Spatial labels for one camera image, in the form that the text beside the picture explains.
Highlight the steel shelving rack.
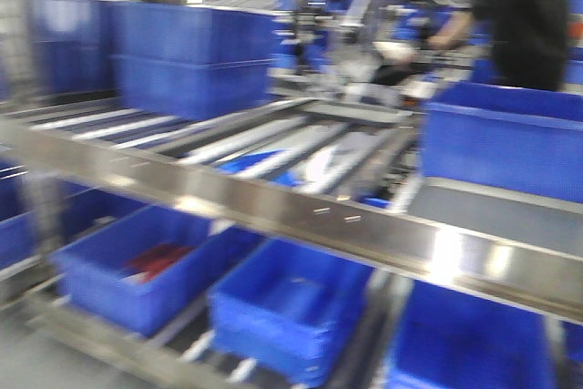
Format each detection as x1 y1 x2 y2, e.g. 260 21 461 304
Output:
0 0 583 389

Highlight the blue bin with red parts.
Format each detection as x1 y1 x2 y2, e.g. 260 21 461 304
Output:
49 206 238 338

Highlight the person in black clothes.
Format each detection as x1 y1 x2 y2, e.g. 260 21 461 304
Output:
428 0 570 91

